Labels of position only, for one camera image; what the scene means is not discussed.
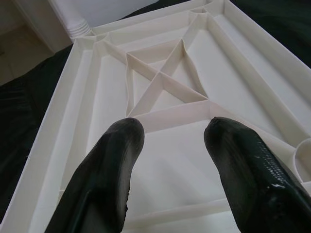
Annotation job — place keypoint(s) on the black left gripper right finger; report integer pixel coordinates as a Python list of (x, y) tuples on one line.
[(255, 184)]

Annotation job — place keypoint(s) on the white plastic table top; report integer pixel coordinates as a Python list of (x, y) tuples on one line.
[(170, 157)]

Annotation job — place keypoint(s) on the white plastic table leg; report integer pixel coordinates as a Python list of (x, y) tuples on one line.
[(70, 17), (308, 151)]

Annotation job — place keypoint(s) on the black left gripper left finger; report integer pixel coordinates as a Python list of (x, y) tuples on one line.
[(104, 182)]

